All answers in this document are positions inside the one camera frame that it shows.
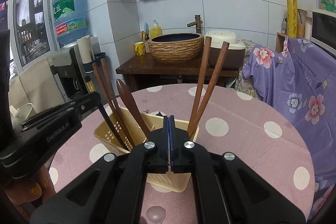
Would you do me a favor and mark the yellow mug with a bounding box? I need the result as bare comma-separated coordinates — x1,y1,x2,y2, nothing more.
134,42,146,56

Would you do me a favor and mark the left hand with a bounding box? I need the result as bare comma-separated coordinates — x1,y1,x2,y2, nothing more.
4,165,56,222

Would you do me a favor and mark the cream plastic utensil holder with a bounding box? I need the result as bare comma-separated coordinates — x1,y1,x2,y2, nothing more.
93,106,200,193

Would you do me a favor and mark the white microwave oven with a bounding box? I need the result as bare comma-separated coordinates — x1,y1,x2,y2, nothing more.
311,9,336,55

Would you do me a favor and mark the white brown rice cooker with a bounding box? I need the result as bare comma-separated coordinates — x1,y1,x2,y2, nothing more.
206,30,246,70

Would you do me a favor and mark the dark wooden spoon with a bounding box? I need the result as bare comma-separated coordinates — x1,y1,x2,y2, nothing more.
116,79,150,138

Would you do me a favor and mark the dark wooden counter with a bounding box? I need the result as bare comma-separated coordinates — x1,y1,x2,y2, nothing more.
115,53,240,92

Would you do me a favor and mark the white paper cup stack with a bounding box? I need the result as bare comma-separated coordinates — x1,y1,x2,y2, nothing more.
77,35,92,64

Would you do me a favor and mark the black gold-banded chopstick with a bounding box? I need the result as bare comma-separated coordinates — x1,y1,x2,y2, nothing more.
85,75,131,152

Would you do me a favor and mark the brass faucet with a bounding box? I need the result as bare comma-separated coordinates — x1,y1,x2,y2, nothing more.
187,15,203,34

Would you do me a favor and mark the yellow roll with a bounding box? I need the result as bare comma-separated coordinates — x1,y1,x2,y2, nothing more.
286,0,298,38

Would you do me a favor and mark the blue water jug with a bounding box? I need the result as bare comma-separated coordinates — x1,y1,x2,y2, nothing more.
52,0,89,45

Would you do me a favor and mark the water dispenser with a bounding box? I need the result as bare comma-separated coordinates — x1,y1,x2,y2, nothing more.
50,42,105,102

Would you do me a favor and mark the woven basin sink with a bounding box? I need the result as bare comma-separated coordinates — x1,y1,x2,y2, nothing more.
148,33,205,64

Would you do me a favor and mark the yellow soap bottle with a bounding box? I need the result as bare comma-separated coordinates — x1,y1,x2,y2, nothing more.
149,20,162,39

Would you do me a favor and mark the brown wooden chopstick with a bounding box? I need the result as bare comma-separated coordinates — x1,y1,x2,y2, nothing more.
193,42,229,132

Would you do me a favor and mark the matte grey metal spoon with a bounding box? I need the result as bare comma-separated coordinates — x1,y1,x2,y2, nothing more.
146,206,166,224

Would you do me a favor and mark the brown chopstick in holder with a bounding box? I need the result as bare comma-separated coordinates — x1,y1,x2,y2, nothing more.
101,58,135,149
187,36,211,137
92,63,131,151

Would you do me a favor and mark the purple floral cloth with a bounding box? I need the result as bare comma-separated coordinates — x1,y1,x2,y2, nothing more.
242,37,335,219

